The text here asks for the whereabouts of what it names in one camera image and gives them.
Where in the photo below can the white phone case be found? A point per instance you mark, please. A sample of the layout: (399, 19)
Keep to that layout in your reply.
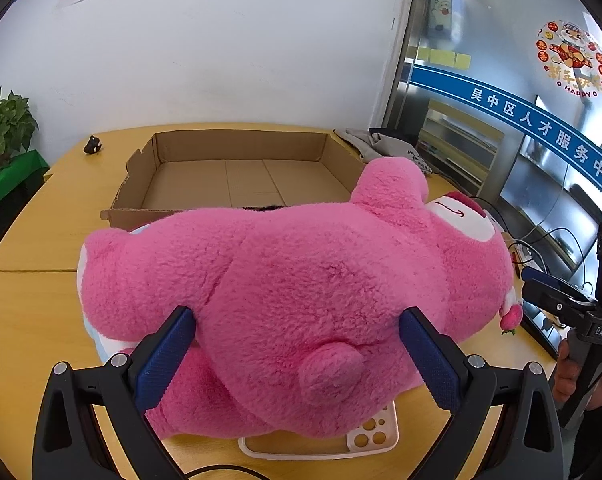
(371, 440)

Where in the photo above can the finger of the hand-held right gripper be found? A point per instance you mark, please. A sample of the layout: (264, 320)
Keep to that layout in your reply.
(548, 280)
(556, 305)

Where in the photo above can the person's right hand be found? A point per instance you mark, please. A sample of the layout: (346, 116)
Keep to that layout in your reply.
(563, 375)

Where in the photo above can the blue glass banner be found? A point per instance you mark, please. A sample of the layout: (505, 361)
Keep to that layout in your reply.
(481, 95)

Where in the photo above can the cartoon poster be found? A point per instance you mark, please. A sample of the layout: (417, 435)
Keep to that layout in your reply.
(445, 12)

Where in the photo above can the pink plush bear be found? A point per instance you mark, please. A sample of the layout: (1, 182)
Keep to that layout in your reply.
(306, 285)

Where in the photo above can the yellow sticky note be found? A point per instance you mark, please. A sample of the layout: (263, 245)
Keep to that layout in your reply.
(424, 54)
(442, 57)
(461, 61)

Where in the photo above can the black phone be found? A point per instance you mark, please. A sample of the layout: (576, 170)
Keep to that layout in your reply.
(538, 335)

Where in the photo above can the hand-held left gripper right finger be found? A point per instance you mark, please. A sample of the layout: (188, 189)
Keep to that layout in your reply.
(431, 360)

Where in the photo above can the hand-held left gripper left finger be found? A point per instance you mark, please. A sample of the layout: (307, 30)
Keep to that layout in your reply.
(166, 360)

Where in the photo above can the green potted plant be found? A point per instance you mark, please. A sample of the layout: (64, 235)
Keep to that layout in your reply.
(6, 125)

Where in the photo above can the metal shelf cabinet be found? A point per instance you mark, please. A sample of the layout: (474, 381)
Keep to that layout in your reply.
(461, 145)

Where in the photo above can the red festive window sticker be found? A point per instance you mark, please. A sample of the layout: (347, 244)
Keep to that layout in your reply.
(571, 57)

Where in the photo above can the grey cloth bag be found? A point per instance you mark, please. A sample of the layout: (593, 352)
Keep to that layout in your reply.
(381, 145)

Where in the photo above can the cardboard box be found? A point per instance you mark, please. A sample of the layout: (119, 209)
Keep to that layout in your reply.
(241, 175)

